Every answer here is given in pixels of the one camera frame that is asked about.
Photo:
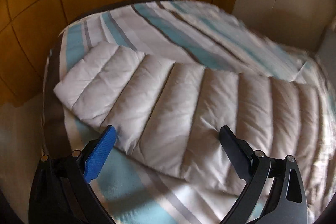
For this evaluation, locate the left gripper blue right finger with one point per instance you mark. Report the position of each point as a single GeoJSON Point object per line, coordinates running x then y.
{"type": "Point", "coordinates": [286, 202]}

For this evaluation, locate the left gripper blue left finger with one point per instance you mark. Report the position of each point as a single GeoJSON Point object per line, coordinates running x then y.
{"type": "Point", "coordinates": [61, 191]}

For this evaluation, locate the beige quilted down jacket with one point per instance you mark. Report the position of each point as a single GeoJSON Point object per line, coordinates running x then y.
{"type": "Point", "coordinates": [168, 115]}

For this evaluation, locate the striped bed cover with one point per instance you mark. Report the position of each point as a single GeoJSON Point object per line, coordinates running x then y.
{"type": "Point", "coordinates": [187, 32]}

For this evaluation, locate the grey yellow blue headboard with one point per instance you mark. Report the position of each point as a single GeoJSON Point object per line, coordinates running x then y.
{"type": "Point", "coordinates": [327, 52]}

